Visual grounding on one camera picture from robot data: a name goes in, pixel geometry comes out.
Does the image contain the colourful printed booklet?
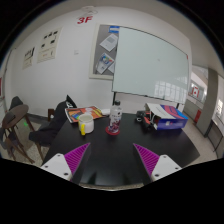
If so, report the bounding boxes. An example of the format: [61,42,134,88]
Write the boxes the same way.
[64,105,105,124]

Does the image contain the flat round red coaster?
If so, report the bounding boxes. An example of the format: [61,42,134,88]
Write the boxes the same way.
[105,124,121,136]

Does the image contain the black and red power tool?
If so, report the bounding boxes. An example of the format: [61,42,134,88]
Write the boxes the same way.
[134,110,156,129]

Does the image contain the large white wall poster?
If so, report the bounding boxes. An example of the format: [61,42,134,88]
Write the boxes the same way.
[36,28,63,64]

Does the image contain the white mug with yellow handle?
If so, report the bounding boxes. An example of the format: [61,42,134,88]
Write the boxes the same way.
[77,113,95,136]

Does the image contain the blue and white cardboard box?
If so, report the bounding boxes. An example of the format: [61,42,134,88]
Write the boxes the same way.
[144,102,189,131]

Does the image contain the round wooden side table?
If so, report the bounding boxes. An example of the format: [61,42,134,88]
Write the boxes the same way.
[1,104,36,164]

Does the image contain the red fire extinguisher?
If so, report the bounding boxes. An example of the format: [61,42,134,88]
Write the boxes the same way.
[194,109,203,125]

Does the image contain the dark padded chair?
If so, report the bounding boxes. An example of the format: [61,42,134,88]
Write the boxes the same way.
[9,95,24,111]

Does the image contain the clear plastic drink bottle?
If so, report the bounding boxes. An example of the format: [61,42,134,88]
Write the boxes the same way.
[108,100,123,133]

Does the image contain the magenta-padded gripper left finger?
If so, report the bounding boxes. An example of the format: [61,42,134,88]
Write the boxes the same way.
[40,142,92,186]

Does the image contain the whiteboard on stand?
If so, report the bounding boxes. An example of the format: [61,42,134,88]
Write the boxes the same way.
[111,26,190,108]

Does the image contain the small white wall poster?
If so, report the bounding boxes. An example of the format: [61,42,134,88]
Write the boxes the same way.
[22,46,36,70]

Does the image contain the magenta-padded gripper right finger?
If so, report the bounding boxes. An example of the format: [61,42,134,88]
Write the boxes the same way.
[132,142,184,186]

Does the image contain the grey framed pin board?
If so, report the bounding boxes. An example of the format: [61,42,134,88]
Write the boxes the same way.
[88,23,120,81]

